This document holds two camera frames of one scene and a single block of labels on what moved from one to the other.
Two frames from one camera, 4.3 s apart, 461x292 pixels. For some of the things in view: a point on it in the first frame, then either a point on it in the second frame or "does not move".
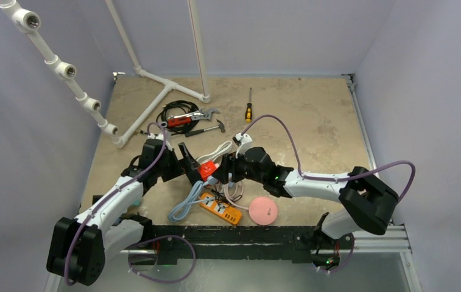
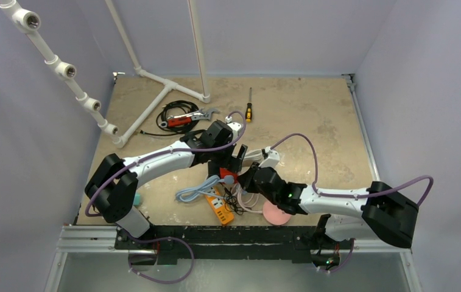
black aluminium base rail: x=170 y=244 does not move
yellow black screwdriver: x=248 y=113 does not move
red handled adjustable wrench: x=187 y=118 does not move
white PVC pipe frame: x=28 y=22 does not move
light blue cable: x=180 y=210 -> x=186 y=193
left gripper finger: x=193 y=176 -> x=240 y=157
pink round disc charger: x=263 y=210 -> x=274 y=215
